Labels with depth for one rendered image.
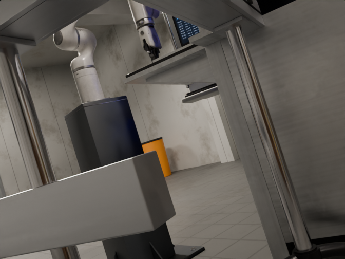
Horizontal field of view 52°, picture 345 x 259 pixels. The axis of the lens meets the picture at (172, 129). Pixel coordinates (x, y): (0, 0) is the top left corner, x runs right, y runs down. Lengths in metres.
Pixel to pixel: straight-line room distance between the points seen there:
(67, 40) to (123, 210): 1.37
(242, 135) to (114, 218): 0.80
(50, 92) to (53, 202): 8.92
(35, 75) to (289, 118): 8.69
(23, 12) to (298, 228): 0.89
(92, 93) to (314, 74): 1.06
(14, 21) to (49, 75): 9.03
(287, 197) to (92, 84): 1.13
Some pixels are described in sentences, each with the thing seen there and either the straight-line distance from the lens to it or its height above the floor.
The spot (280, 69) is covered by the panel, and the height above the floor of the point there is 0.68.
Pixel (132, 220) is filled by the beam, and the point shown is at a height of 0.45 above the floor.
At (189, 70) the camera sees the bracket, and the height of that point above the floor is 0.82.
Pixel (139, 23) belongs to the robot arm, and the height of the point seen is 1.09.
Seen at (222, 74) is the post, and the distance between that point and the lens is 1.32.
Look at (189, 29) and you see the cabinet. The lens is 2.50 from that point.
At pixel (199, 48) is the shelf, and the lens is 1.38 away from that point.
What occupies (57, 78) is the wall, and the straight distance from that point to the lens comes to 9.78.
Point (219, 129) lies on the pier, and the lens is 5.71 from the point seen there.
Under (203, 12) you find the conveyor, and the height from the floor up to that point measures 0.84.
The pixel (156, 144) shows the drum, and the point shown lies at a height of 0.62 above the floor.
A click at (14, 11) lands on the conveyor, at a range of 0.69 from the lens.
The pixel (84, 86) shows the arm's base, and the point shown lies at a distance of 1.82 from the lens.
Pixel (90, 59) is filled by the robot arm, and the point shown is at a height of 1.09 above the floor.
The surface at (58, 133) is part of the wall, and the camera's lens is 9.35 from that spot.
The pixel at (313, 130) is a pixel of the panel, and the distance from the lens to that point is 1.27.
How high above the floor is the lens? 0.55
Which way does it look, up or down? 2 degrees up
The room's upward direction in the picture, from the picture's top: 18 degrees counter-clockwise
